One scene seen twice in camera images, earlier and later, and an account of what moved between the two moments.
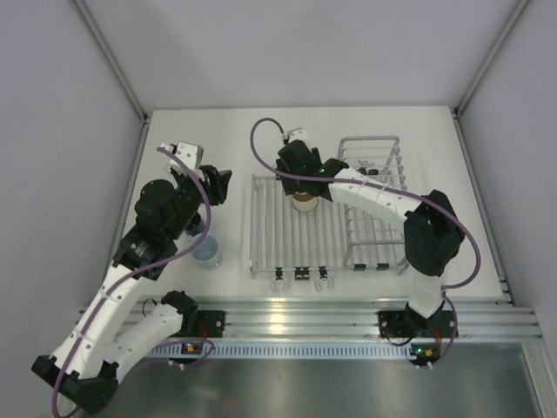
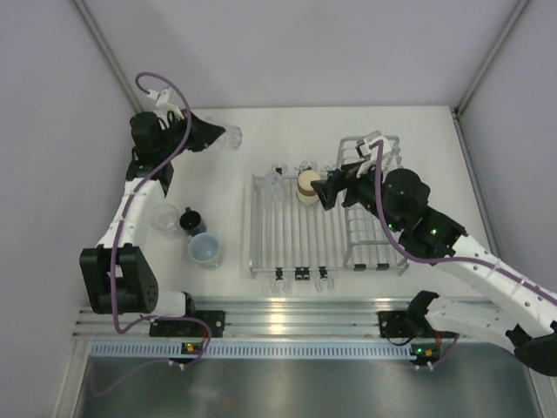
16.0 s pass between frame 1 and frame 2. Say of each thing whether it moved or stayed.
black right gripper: moved
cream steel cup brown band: moved
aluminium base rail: stayed
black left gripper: moved
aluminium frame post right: stayed
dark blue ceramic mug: stayed
